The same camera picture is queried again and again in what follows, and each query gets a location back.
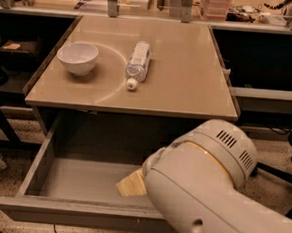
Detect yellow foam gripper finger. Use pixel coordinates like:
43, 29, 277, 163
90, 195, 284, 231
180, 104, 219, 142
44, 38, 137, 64
116, 168, 147, 197

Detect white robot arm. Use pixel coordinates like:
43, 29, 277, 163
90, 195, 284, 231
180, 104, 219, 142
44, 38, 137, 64
116, 119, 292, 233

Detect grey open top drawer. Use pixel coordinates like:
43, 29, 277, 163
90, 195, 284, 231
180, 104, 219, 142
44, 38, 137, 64
0, 110, 198, 233

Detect grey cabinet with tan top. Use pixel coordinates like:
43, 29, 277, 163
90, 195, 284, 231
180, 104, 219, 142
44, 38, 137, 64
18, 10, 248, 156

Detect clear plastic water bottle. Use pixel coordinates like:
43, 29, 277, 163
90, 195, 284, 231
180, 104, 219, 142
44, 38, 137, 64
125, 41, 152, 91

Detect white ceramic bowl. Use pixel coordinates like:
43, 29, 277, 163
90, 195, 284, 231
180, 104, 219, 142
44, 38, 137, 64
57, 42, 99, 76

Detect black stand left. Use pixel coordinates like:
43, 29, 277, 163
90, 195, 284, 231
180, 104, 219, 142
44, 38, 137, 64
0, 97, 45, 154

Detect black office chair base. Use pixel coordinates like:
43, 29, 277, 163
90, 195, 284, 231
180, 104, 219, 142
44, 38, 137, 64
251, 150, 292, 219

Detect pink stacked trays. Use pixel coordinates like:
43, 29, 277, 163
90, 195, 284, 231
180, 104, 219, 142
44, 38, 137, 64
199, 0, 232, 21

